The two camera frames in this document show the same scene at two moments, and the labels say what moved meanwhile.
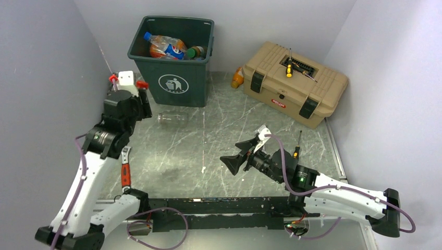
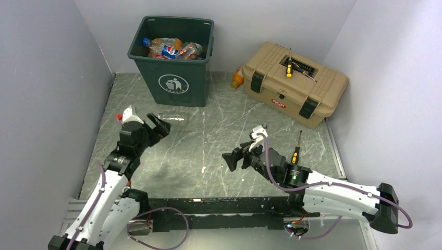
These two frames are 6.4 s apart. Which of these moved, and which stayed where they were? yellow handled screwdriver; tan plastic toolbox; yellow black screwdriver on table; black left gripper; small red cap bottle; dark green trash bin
Moved: black left gripper; small red cap bottle
Stayed: tan plastic toolbox; yellow black screwdriver on table; dark green trash bin; yellow handled screwdriver
